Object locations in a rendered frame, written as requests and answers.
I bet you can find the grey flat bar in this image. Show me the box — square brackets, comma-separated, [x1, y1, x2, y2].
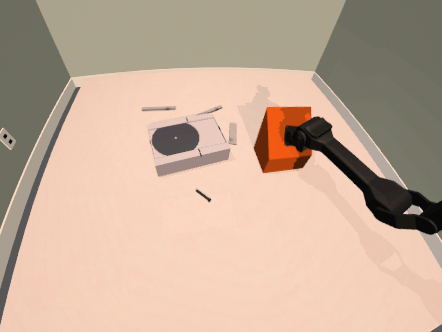
[196, 105, 222, 115]

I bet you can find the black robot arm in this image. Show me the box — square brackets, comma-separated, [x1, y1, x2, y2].
[284, 116, 442, 235]

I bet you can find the grey metal disc with small centre hole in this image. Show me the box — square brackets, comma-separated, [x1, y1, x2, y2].
[152, 123, 199, 156]

